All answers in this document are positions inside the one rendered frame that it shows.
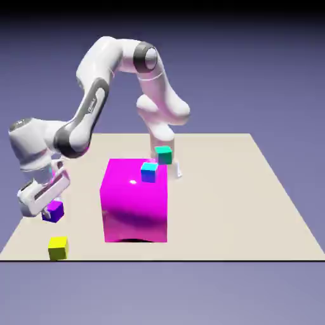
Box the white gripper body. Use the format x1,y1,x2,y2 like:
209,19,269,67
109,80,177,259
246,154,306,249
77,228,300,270
17,169,71,218

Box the small purple cube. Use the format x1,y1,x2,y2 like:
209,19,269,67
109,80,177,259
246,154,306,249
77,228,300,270
41,200,65,223

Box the small yellow cube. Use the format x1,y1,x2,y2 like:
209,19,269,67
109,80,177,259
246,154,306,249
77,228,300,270
48,236,69,262

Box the small blue cube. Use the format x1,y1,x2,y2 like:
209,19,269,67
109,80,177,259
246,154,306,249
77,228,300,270
140,162,159,183

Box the small green cube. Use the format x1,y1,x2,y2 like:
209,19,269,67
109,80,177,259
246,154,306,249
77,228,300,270
154,145,173,165

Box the large magenta box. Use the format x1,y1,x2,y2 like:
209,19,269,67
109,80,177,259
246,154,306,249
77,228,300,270
99,158,168,244

